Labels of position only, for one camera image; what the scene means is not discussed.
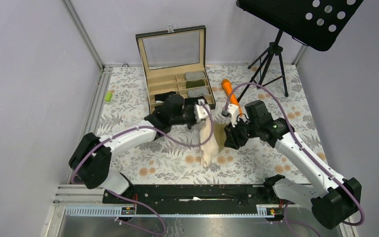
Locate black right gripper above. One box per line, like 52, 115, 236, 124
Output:
224, 116, 259, 151

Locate olive khaki underwear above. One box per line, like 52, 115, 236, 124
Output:
199, 114, 227, 167

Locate black underwear white trim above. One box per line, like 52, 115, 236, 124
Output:
154, 91, 182, 103

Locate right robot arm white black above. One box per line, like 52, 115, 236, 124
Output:
222, 100, 362, 230

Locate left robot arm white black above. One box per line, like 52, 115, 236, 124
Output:
68, 95, 202, 203

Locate striped rolled underwear in box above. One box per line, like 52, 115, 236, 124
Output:
187, 87, 210, 98

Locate olive rolled underwear in box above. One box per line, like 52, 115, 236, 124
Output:
186, 79, 206, 88

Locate grey rolled underwear in box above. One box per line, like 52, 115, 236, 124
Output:
185, 71, 205, 80

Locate wooden organizer box glass lid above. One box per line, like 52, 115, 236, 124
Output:
135, 25, 216, 112

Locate floral table cloth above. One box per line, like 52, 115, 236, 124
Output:
96, 65, 326, 184

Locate green block at left edge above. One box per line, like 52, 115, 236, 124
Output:
104, 91, 113, 103

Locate black music stand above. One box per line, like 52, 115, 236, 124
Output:
235, 0, 364, 98

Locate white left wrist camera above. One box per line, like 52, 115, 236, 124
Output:
194, 104, 211, 123

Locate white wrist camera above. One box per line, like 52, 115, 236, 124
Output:
224, 104, 240, 127
194, 104, 211, 123

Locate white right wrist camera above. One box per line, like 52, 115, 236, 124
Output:
224, 104, 240, 127

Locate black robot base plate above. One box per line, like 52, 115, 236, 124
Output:
102, 184, 287, 215

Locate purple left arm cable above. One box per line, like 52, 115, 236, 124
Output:
70, 102, 215, 237

